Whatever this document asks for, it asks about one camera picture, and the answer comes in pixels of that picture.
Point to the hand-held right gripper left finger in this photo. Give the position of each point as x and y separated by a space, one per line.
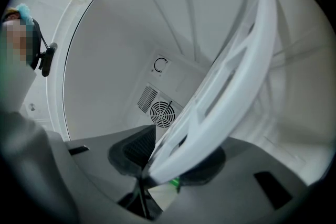
136 147

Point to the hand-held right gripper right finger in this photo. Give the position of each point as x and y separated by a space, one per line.
249 165

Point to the white fridge shelf rack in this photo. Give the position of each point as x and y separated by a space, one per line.
246 97

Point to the round fan grille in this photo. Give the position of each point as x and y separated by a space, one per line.
162 114

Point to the white ceiling pipe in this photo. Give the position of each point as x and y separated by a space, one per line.
53 73

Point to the round smoke detector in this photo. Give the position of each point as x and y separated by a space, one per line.
32 107

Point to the person's head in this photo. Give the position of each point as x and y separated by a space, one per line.
15 39

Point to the teal hair cover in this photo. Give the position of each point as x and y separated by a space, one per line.
25 13

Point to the black head camera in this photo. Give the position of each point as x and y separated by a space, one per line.
48 60

